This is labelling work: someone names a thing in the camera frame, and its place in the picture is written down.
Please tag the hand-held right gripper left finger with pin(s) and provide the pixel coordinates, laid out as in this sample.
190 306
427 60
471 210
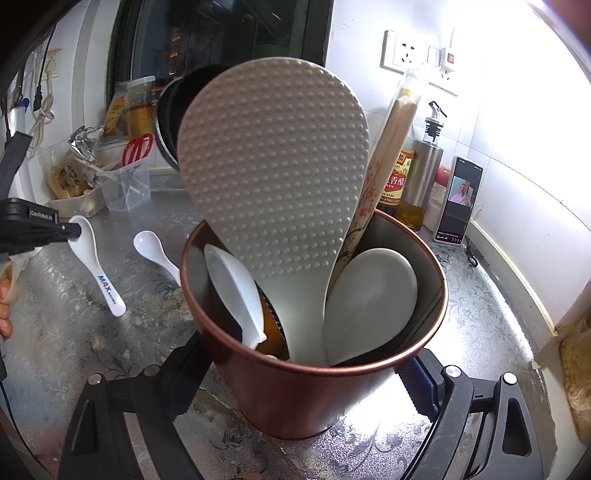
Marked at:
134 387

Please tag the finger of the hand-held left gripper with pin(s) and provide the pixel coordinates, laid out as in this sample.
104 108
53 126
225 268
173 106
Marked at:
64 231

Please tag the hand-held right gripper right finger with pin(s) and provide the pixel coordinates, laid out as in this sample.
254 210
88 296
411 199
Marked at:
422 383

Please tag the white printed ceramic spoon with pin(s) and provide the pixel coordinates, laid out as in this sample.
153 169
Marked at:
104 281

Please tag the white plain ceramic spoon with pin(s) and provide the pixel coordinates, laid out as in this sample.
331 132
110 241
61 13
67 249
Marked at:
147 244

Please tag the white smooth rice spoon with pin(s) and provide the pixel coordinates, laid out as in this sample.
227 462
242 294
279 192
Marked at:
369 300

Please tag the red copper utensil cup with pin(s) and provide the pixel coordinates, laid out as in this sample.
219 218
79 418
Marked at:
300 397

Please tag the white plastic spoon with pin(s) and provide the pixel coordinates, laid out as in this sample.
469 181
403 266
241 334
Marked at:
231 286

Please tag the white dotted rice paddle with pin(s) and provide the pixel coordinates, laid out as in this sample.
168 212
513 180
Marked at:
277 184

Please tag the person's left hand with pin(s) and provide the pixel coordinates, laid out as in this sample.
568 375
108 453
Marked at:
7 295

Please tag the white plastic tray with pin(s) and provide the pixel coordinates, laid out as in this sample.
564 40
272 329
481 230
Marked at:
87 205

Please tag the yellow snack packet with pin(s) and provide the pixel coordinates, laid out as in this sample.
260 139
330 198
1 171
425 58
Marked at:
64 182

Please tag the clear plastic container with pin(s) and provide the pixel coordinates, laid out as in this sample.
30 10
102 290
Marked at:
124 194

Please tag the crumpled foil packet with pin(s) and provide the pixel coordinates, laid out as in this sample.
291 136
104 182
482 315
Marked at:
83 141

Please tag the yellow-labelled packet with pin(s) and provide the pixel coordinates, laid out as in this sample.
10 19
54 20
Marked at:
115 113

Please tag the yellow-filled plastic jar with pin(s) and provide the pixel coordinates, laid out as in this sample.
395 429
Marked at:
141 115

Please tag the dried noodle packet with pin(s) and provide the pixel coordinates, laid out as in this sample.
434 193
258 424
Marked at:
577 374

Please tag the smartphone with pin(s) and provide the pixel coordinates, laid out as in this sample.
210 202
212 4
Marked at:
459 217

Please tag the oil bottle with yellow label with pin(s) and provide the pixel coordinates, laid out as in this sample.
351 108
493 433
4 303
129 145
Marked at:
397 184

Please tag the steel oil dispenser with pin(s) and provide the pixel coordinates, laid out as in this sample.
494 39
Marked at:
425 175

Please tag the small red object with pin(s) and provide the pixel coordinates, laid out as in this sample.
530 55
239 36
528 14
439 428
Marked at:
444 176

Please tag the chopsticks in floral sleeve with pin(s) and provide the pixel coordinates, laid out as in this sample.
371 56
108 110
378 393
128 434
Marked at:
392 138

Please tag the dark window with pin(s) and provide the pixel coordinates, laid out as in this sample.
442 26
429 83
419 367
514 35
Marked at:
231 27

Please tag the white switched plug adapter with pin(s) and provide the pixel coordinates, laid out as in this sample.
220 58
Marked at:
449 62

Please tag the white wall socket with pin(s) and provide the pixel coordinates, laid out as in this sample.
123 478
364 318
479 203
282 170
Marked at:
404 51

